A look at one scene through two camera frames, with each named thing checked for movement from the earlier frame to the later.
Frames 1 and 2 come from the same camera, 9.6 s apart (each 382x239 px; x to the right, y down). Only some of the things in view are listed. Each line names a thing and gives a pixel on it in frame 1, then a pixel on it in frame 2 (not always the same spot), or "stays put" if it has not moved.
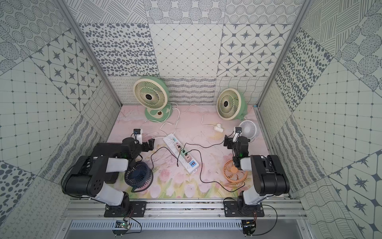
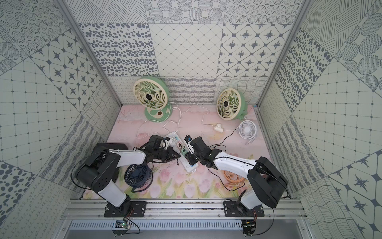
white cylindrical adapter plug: [218, 128] stays put
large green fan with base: [152, 92] stays put
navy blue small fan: [140, 177] stays put
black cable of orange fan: [201, 171] to [213, 173]
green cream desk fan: [232, 104] stays put
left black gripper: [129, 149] to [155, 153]
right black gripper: [229, 141] to [189, 156]
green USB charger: [183, 152] stays put
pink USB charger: [178, 146] stays put
